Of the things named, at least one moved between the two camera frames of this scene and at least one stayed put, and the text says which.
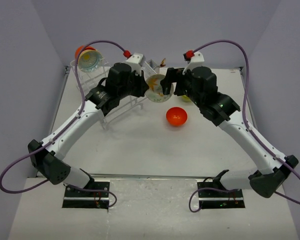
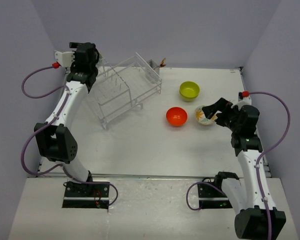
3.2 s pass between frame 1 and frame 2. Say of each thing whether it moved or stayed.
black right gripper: moved
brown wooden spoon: stayed
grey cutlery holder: stayed
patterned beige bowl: moved
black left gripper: moved
